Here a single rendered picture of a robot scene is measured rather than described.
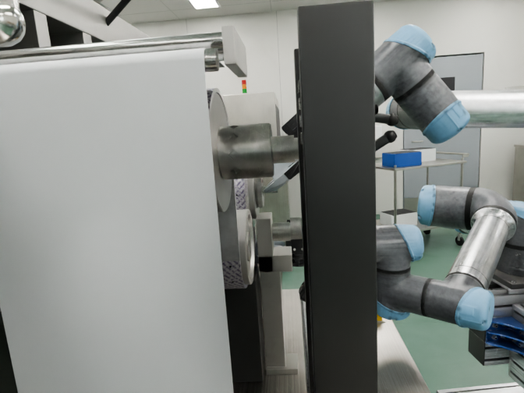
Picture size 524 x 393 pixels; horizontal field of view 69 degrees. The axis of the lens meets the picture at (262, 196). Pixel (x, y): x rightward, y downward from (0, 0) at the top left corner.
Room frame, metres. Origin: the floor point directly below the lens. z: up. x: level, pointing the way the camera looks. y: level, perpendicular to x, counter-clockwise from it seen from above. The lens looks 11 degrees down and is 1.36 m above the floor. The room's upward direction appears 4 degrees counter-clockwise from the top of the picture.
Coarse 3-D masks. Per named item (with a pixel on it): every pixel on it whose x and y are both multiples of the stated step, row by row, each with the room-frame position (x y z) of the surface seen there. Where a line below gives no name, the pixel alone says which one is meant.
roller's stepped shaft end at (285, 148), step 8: (272, 136) 0.45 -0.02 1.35; (280, 136) 0.44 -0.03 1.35; (288, 136) 0.44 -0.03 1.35; (272, 144) 0.44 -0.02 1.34; (280, 144) 0.43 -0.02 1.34; (288, 144) 0.43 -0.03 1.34; (296, 144) 0.44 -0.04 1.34; (272, 152) 0.43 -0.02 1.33; (280, 152) 0.43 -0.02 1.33; (288, 152) 0.43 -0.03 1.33; (296, 152) 0.44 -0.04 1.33; (272, 160) 0.44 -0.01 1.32; (280, 160) 0.44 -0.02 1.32; (288, 160) 0.44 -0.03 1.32
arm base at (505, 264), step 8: (504, 248) 1.24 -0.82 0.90; (512, 248) 1.21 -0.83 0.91; (520, 248) 1.19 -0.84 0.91; (504, 256) 1.23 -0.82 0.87; (512, 256) 1.20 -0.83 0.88; (520, 256) 1.19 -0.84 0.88; (504, 264) 1.22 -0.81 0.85; (512, 264) 1.20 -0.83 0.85; (520, 264) 1.19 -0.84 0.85; (504, 272) 1.21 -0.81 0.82; (512, 272) 1.19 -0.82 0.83; (520, 272) 1.17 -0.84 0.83
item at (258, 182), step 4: (256, 180) 0.67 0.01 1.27; (260, 180) 0.67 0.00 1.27; (256, 184) 0.67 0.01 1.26; (260, 184) 0.67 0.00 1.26; (256, 188) 0.67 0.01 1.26; (260, 188) 0.67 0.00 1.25; (256, 192) 0.67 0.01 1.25; (260, 192) 0.67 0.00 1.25; (256, 196) 0.67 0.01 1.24; (260, 196) 0.67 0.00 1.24; (256, 200) 0.67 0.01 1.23; (260, 200) 0.67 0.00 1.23; (256, 204) 0.68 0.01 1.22; (260, 204) 0.68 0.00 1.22
